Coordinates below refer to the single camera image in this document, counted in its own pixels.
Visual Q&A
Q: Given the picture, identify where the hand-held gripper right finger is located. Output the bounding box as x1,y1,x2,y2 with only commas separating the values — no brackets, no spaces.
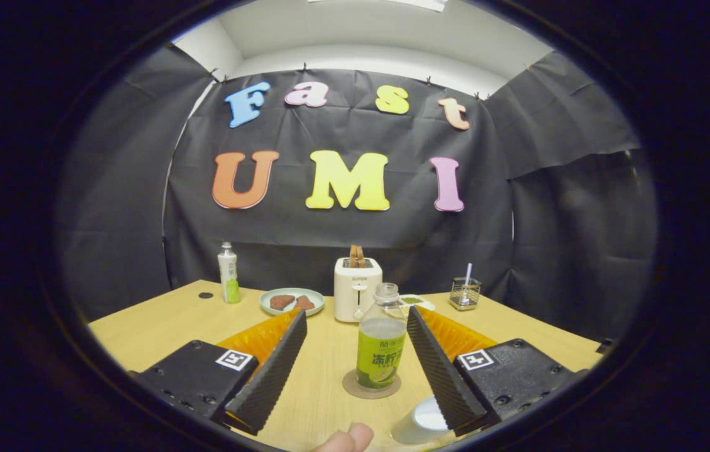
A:
406,306,581,438

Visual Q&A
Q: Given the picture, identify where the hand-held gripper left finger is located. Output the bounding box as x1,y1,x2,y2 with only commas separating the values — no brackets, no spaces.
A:
135,308,309,436

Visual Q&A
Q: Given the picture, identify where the grey cup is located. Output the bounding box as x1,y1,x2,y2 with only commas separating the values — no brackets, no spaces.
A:
390,395,453,445

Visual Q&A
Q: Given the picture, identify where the clear green-label juice bottle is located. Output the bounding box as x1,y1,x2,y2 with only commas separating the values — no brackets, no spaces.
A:
356,282,407,390

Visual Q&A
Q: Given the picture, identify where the round brown coaster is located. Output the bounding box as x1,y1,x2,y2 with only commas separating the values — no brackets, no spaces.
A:
342,369,402,400

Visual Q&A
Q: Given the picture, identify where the slim white green bottle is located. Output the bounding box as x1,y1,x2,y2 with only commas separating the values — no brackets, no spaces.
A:
217,242,242,304

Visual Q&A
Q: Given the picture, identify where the wooden table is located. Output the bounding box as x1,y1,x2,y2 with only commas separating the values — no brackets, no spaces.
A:
88,279,603,452

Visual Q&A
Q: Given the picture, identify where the white divided tray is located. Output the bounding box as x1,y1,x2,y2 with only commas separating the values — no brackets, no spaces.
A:
400,294,436,313

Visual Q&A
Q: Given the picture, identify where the pale green plate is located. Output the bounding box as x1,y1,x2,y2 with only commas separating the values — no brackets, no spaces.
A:
259,288,326,316

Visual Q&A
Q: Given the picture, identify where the white toaster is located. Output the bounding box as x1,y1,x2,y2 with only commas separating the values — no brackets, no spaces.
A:
333,256,384,323

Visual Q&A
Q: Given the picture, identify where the black backdrop cloth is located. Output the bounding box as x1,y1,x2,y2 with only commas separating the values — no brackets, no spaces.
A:
56,44,660,343

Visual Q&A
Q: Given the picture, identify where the ceiling light panel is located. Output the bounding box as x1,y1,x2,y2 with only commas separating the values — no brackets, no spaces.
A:
308,0,449,13

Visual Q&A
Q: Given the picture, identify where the wire mesh holder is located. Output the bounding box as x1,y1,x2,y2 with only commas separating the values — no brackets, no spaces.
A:
449,277,482,312

